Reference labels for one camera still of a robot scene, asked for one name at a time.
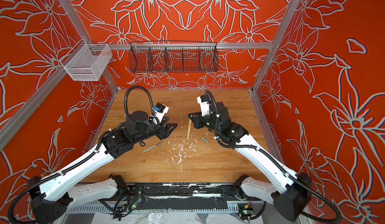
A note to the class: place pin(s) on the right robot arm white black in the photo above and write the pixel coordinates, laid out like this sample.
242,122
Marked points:
287,191

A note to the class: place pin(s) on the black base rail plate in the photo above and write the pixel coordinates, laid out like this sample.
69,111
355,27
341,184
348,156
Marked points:
183,196

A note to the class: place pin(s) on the aluminium frame bar back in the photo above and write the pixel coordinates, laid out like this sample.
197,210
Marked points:
219,46

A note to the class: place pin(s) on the white mesh basket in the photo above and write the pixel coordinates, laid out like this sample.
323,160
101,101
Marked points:
87,62

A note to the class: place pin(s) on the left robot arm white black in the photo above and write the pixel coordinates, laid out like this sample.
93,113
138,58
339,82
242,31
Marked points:
55,194

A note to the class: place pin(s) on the beige pen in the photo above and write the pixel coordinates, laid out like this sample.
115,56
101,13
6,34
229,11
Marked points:
188,132

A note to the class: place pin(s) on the black wire basket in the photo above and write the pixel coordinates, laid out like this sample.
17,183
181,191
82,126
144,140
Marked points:
173,60

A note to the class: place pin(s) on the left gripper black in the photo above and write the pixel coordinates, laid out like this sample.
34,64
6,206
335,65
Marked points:
165,131

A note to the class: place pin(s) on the light green pen cap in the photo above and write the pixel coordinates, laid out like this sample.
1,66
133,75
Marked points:
204,140

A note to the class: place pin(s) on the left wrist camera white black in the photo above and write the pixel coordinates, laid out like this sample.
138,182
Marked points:
159,111

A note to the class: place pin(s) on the white slotted cable duct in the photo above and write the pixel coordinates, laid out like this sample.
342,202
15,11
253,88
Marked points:
99,208

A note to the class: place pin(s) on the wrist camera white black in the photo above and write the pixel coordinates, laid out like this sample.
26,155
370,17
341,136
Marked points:
204,105
159,111

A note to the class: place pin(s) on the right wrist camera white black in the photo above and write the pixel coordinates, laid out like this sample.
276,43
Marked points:
204,105

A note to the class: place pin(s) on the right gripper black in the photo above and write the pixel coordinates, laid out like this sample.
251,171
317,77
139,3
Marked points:
197,124

